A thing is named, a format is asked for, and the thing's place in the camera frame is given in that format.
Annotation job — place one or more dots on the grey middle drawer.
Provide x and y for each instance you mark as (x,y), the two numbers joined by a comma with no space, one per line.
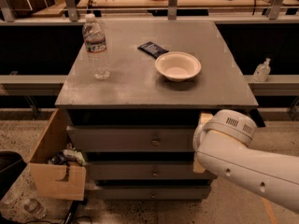
(145,170)

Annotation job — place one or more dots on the white paper bowl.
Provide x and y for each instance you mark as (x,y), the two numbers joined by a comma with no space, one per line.
(178,66)

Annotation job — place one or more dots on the grey wooden drawer cabinet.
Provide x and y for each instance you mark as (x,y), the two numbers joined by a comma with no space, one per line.
(137,96)

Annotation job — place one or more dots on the empty bottle on floor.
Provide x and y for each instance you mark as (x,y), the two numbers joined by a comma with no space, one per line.
(35,208)

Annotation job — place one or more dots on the grey top drawer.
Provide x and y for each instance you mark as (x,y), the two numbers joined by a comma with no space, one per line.
(119,139)

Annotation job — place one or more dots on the hand sanitizer pump bottle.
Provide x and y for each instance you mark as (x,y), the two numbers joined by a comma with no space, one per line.
(262,71)

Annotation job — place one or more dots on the grey drawer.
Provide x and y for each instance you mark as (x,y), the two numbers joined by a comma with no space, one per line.
(145,170)
(153,192)
(119,139)

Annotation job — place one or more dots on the grey bottom drawer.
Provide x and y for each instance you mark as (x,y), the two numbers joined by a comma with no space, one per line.
(153,192)

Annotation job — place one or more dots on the grey metal railing frame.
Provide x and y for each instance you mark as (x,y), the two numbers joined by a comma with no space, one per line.
(238,12)

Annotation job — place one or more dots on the dark blue snack packet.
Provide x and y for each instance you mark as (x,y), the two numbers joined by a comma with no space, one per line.
(152,49)

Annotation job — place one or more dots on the open cardboard box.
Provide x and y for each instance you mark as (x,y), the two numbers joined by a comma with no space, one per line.
(57,181)

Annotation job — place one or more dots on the clear plastic water bottle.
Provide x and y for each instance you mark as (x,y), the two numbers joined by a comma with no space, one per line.
(96,47)

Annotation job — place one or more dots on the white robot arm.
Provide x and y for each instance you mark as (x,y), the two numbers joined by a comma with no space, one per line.
(221,146)

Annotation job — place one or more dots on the black chair edge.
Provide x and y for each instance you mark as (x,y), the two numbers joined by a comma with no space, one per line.
(11,167)

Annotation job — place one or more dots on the green white packet in box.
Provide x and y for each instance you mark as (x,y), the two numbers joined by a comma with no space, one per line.
(73,155)

